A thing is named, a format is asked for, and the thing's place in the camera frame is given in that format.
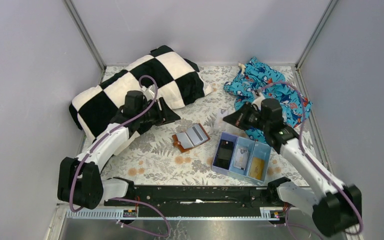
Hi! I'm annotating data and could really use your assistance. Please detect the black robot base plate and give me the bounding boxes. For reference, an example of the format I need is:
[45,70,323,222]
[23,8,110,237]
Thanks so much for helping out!
[104,185,289,213]

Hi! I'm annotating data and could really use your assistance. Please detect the black white checkered blanket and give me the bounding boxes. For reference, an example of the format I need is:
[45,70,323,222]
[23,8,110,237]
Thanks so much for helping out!
[68,45,213,141]

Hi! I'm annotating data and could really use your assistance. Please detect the aluminium frame rails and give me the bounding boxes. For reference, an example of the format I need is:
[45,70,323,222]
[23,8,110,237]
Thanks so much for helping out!
[44,0,365,240]

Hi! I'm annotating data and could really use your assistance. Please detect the white magnetic stripe card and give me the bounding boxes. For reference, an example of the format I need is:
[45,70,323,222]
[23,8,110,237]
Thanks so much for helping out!
[186,124,209,146]

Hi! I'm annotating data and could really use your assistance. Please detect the brown leather card holder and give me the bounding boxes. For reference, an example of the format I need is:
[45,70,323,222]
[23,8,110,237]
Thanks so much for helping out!
[172,123,211,153]

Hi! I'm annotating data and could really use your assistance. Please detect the blue shark print cloth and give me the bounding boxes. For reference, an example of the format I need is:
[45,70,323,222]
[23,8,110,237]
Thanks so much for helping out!
[223,57,312,129]

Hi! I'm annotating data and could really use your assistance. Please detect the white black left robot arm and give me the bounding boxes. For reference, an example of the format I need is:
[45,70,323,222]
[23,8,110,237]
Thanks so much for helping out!
[57,90,180,212]

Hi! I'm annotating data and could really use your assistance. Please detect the slotted grey cable duct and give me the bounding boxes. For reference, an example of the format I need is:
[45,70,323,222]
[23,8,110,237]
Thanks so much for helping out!
[65,207,285,221]

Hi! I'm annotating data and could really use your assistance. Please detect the floral patterned table mat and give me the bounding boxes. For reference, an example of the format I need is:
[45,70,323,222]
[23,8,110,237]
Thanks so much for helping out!
[79,65,325,187]

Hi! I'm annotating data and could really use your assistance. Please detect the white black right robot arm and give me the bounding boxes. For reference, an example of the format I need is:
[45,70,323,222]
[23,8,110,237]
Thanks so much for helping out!
[223,98,364,237]

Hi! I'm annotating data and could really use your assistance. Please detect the grey credit card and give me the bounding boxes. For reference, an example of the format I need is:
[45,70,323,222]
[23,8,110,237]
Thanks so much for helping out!
[233,146,250,171]

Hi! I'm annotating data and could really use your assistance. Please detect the gold credit card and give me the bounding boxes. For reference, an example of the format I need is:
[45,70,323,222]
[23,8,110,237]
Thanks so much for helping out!
[248,156,265,181]

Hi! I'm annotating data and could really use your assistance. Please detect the purple blue card organizer box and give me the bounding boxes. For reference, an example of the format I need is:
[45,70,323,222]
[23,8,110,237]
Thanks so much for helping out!
[211,132,272,186]

